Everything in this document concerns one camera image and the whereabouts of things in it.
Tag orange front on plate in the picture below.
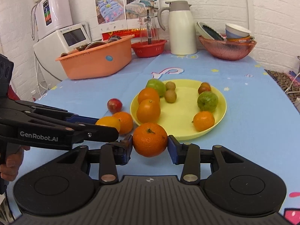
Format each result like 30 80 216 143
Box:
136 99 161 123

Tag green apple on plate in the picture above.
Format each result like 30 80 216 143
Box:
146 79 166 97
197 91 219 112

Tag small dark red fruit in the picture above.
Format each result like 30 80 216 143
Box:
198 82 211 95

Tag orange plastic basin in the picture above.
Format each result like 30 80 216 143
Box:
56 35 134 80

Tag small orange right on plate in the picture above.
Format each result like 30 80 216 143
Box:
192 111 215 132

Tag white dish in bowl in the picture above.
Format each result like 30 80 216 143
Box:
195 22 224 41

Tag red plastic jug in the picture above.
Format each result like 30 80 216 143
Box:
8 85 20 101

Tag white water purifier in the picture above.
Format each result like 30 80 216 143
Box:
34 0 73 40

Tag person's left hand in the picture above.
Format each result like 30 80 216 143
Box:
1 146 31 181

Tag clear glass bottles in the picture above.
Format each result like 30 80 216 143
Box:
139 9 160 45

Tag green apple left on plate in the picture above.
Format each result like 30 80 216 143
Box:
146 79 166 97

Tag orange on table rear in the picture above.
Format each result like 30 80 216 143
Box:
112 112 134 135

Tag yellow orange on table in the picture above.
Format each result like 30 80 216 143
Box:
95 116 121 132

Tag red plastic basket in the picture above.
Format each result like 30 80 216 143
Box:
131 40 167 58

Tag white appliance with screen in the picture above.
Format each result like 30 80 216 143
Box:
33 22 91 89

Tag bedding wall poster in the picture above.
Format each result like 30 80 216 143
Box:
95 0 160 40

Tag green apple right on plate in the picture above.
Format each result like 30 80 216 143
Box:
197 91 219 112

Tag brown kiwi front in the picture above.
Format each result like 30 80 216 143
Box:
164 90 177 103

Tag white blue ceramic bowl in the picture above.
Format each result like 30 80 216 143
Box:
225 23 251 39

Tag orange rear on plate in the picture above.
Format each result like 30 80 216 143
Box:
137 87 160 104

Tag pink glass bowl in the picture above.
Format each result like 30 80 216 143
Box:
198 36 257 61

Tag white thermos jug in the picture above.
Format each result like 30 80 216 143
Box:
157 0 197 55

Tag brown kiwi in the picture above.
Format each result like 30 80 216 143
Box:
165 81 176 90
164 90 177 103

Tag large orange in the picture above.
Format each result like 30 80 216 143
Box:
133 122 168 158

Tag red apple on table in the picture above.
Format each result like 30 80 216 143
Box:
107 98 123 114

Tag blue patterned tablecloth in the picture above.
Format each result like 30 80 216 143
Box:
7 49 300 224

